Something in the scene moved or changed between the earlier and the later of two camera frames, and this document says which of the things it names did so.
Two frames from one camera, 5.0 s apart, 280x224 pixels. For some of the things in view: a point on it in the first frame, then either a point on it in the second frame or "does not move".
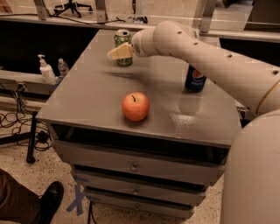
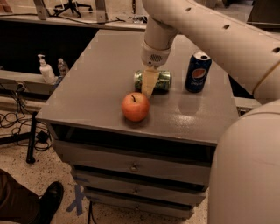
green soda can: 121,38 → 163,84
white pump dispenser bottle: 47,71 does not move
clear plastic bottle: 63,67 does not move
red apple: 136,107 does not move
